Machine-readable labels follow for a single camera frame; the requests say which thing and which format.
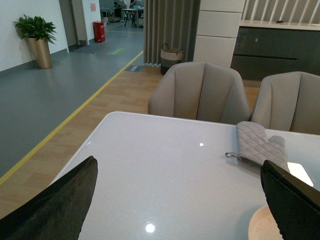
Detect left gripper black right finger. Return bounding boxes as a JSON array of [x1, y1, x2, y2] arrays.
[[260, 160, 320, 240]]

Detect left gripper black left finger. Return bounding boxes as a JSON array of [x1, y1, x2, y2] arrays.
[[0, 156, 98, 240]]

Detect beige round plate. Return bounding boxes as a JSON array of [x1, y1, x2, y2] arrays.
[[248, 205, 283, 240]]

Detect grey quilted oven mitt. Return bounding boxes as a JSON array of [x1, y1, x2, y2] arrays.
[[225, 121, 290, 173]]

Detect beige chair right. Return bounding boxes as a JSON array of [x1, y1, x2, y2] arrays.
[[250, 71, 320, 135]]

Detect beige chair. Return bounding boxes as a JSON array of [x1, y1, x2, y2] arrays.
[[147, 62, 251, 125], [250, 71, 320, 135]]

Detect beige chair left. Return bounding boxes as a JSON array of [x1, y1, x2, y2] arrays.
[[147, 62, 251, 125]]

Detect dark grey kitchen counter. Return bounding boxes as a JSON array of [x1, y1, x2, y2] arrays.
[[231, 22, 320, 81]]

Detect green plant in gold pot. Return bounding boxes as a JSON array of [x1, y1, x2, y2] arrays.
[[13, 14, 56, 69]]

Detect red fire extinguisher box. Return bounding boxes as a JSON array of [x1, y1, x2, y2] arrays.
[[93, 21, 106, 43]]

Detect white pillar cabinet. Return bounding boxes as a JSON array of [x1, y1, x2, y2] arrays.
[[193, 0, 245, 68]]

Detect distant work table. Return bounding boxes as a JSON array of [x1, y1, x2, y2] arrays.
[[122, 6, 144, 28]]

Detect grey curtain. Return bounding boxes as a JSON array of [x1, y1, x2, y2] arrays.
[[143, 0, 201, 65]]

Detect woven basket with handles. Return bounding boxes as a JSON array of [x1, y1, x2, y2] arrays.
[[160, 43, 184, 75]]

